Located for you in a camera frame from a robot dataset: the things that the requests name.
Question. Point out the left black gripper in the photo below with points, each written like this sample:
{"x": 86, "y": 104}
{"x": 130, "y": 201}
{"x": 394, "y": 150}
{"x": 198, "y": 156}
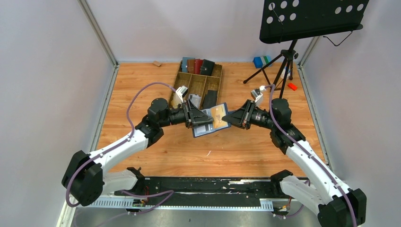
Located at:
{"x": 190, "y": 113}

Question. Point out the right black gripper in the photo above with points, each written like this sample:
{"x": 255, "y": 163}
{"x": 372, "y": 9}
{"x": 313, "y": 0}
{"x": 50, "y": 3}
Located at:
{"x": 246, "y": 113}

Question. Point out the gold orange card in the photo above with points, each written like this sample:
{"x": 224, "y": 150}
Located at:
{"x": 217, "y": 113}

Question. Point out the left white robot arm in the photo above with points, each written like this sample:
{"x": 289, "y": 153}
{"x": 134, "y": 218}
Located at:
{"x": 87, "y": 176}

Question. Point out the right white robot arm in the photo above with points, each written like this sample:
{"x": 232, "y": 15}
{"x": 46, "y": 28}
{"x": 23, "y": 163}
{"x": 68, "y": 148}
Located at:
{"x": 333, "y": 202}

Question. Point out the white cards pile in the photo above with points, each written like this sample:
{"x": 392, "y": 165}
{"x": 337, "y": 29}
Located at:
{"x": 195, "y": 99}

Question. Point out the black cards pile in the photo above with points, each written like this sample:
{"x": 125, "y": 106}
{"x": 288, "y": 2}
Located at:
{"x": 210, "y": 99}

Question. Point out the black card holder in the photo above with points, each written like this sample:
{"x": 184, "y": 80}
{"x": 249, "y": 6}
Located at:
{"x": 207, "y": 67}

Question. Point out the red card holder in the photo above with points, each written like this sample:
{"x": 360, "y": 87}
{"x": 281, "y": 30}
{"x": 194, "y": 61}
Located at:
{"x": 197, "y": 66}

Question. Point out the brown card holder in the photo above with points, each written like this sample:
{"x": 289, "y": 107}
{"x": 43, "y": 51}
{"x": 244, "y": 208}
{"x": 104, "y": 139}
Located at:
{"x": 190, "y": 65}

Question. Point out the teal card holder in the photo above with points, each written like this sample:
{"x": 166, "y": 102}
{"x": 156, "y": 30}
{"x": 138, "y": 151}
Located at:
{"x": 184, "y": 63}

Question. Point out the woven wicker tray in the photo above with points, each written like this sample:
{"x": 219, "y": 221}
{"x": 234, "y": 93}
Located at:
{"x": 200, "y": 84}

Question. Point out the blue green block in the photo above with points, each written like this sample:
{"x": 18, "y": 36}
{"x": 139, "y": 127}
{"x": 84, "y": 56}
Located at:
{"x": 261, "y": 61}

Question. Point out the red block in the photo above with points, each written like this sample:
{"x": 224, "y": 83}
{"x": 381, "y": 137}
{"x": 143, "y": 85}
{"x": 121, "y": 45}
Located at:
{"x": 292, "y": 86}

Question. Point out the small wooden block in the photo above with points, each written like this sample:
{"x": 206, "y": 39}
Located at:
{"x": 156, "y": 63}

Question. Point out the black music stand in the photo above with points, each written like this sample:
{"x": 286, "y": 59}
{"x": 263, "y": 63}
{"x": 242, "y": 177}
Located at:
{"x": 291, "y": 20}

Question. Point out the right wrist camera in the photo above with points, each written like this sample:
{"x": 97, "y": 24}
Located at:
{"x": 257, "y": 95}

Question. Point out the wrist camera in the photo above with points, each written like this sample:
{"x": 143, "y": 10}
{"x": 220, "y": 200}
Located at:
{"x": 178, "y": 97}
{"x": 257, "y": 95}

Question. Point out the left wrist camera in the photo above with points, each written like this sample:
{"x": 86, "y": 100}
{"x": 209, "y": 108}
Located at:
{"x": 178, "y": 97}

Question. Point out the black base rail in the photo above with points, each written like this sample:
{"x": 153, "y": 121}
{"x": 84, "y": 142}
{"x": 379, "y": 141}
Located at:
{"x": 259, "y": 187}

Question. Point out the white slotted cable duct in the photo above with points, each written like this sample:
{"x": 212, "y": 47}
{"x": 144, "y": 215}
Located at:
{"x": 225, "y": 202}

